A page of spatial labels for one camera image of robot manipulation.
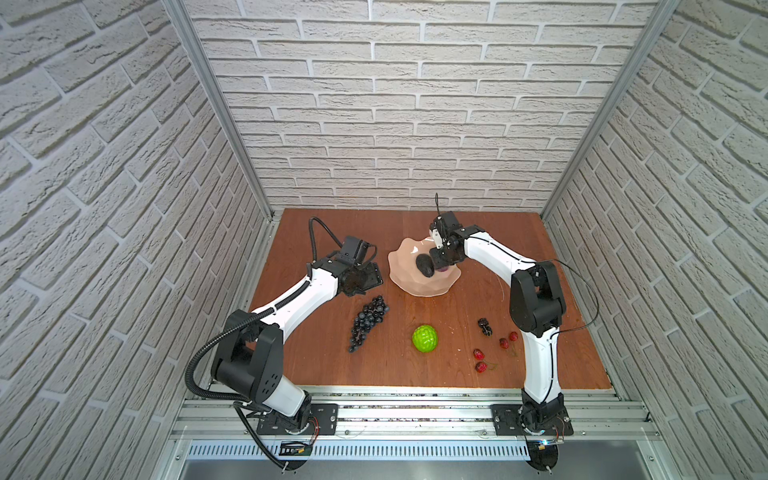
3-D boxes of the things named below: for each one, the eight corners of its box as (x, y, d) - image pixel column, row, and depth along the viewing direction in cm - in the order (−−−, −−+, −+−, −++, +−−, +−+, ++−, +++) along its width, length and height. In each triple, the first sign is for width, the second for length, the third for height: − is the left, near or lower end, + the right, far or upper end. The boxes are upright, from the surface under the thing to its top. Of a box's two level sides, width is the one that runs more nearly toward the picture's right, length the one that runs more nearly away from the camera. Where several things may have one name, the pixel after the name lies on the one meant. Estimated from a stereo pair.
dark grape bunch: (338, 342, 88) (336, 337, 85) (376, 299, 97) (376, 293, 94) (353, 354, 86) (351, 349, 82) (391, 309, 95) (391, 303, 92)
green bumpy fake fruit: (413, 354, 86) (414, 346, 81) (412, 333, 90) (413, 324, 85) (436, 354, 87) (439, 346, 81) (434, 333, 91) (437, 324, 85)
